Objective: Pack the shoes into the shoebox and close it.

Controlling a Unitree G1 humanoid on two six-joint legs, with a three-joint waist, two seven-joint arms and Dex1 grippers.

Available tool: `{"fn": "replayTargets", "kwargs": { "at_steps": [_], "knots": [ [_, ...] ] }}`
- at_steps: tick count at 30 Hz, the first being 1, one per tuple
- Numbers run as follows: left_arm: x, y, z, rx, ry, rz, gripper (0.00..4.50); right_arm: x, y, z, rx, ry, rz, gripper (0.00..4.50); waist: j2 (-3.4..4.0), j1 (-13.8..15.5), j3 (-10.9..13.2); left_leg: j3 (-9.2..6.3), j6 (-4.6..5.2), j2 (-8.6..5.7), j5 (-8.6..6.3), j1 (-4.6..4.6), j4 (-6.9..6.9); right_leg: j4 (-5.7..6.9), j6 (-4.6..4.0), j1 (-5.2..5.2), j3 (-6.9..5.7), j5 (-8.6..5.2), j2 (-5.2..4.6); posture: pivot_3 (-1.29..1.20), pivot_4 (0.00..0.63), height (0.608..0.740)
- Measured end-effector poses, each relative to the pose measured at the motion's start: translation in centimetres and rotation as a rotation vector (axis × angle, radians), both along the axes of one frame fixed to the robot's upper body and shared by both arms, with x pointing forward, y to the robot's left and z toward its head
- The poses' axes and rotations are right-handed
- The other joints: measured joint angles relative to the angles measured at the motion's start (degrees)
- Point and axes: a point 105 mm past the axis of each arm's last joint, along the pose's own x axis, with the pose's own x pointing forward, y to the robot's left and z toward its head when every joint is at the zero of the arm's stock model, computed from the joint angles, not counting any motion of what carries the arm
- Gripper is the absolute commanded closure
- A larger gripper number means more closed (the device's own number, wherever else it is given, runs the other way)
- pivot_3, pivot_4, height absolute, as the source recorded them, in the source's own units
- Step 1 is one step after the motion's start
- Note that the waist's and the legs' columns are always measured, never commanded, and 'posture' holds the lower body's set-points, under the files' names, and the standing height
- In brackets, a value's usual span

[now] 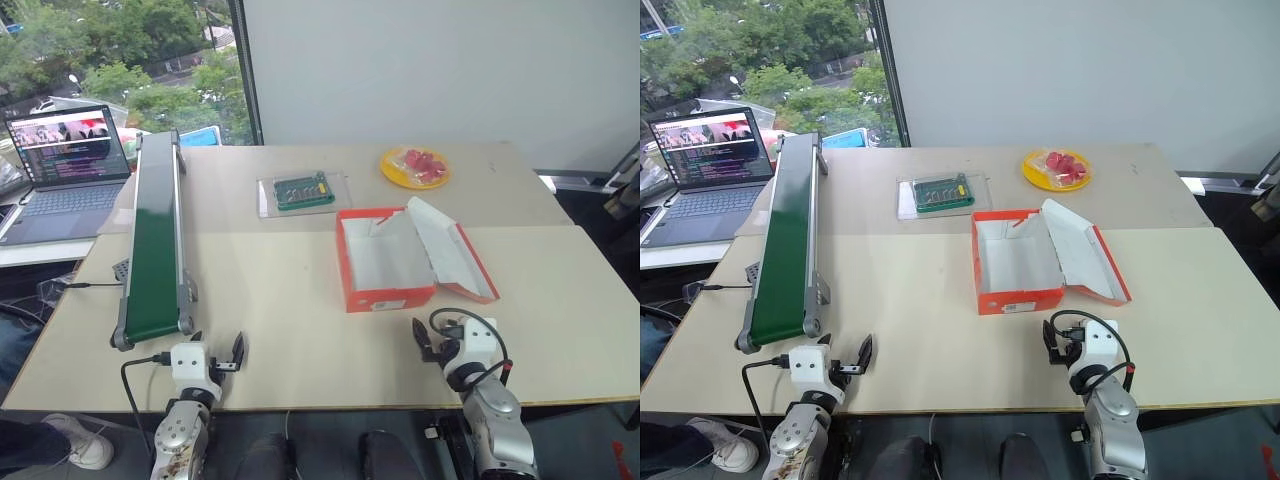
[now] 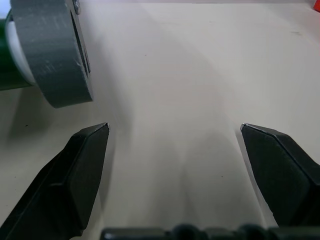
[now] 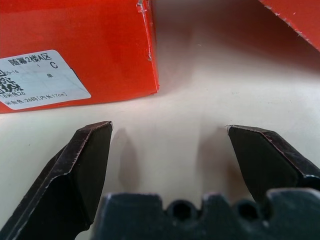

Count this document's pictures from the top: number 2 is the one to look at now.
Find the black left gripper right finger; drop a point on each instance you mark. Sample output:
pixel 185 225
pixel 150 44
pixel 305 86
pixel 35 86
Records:
pixel 282 182

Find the small red object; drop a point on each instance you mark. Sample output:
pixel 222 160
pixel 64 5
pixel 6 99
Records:
pixel 317 4

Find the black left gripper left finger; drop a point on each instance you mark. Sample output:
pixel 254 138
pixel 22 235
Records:
pixel 62 190

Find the green and white cylinder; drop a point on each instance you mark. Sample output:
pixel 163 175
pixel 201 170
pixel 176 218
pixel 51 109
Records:
pixel 7 62

